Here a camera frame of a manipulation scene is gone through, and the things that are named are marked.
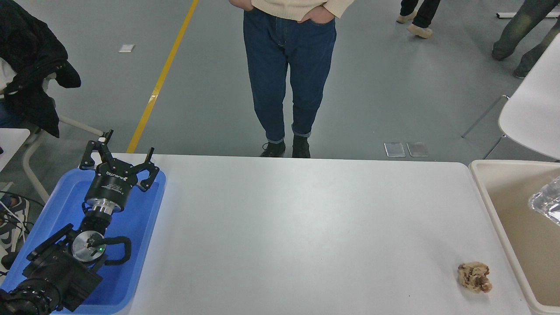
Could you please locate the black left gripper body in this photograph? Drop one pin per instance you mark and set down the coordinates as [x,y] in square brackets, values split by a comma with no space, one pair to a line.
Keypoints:
[111,186]

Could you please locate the crinkled silver foil tray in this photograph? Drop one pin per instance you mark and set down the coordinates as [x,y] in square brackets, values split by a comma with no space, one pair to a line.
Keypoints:
[547,201]

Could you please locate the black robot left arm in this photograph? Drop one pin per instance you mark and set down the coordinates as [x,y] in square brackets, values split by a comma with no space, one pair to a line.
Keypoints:
[57,271]

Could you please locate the blue plastic tray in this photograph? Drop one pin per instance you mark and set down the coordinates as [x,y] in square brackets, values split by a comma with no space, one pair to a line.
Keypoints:
[135,236]

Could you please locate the small white table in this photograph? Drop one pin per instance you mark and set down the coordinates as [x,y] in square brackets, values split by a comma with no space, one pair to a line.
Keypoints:
[11,142]

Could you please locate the black jacket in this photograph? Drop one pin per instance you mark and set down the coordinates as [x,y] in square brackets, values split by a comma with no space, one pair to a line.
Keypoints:
[30,61]

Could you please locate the seated person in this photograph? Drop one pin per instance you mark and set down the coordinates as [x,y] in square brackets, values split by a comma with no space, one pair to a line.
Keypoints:
[5,76]

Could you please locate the standing person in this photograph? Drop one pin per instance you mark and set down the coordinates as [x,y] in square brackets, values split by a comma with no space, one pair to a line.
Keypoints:
[284,65]

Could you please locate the clear plastic square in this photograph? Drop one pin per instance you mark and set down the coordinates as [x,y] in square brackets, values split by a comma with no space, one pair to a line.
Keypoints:
[417,148]
[394,149]

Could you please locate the crumpled tan paper ball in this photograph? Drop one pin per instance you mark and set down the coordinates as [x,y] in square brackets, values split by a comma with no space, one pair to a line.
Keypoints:
[474,278]

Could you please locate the large pale bin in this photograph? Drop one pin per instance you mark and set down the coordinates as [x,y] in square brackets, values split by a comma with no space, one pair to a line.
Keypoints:
[516,227]

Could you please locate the white flat bar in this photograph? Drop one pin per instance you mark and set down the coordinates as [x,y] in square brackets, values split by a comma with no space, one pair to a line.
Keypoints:
[503,15]

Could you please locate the white shell chair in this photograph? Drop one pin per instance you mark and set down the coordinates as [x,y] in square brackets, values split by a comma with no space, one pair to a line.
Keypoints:
[533,113]

